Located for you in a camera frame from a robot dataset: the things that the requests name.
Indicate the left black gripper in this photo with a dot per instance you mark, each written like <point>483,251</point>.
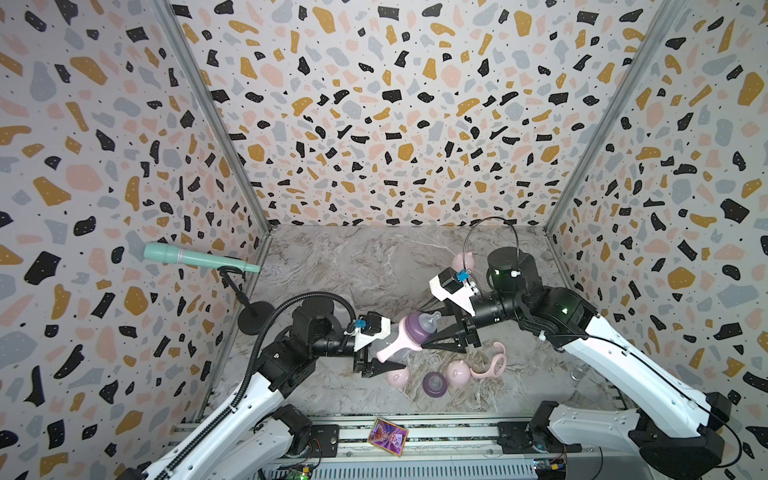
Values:
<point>378,368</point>

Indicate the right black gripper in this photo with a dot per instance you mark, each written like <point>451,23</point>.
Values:
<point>467,328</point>

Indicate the purple bottle collar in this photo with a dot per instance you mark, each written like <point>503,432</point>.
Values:
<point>434,384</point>
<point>420,326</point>

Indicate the small clear baby bottle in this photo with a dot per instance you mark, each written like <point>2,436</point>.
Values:
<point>387,349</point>

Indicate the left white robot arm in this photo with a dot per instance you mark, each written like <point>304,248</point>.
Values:
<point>255,425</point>

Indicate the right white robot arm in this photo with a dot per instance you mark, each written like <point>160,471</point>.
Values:
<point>672,426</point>

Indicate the pink bottle cap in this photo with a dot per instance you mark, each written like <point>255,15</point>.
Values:
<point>398,379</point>
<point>458,374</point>

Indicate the clear silicone nipple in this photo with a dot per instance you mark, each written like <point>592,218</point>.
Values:
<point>433,361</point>

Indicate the colourful holographic card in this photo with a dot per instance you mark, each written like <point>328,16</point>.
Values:
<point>388,437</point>

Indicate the black microphone stand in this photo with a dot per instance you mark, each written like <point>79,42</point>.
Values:
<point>253,316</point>

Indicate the mint green microphone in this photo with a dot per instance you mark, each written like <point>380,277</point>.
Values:
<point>170,254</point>

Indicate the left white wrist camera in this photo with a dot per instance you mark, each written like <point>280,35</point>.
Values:
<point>368,328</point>

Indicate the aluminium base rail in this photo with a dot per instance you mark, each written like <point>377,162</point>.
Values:
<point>438,446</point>

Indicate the right corner aluminium post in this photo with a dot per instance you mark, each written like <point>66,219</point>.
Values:
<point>660,26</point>

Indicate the corner aluminium post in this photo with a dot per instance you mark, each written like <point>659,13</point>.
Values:
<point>174,34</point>
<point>660,26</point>

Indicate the left corner aluminium post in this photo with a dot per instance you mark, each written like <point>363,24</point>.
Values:
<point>174,34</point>

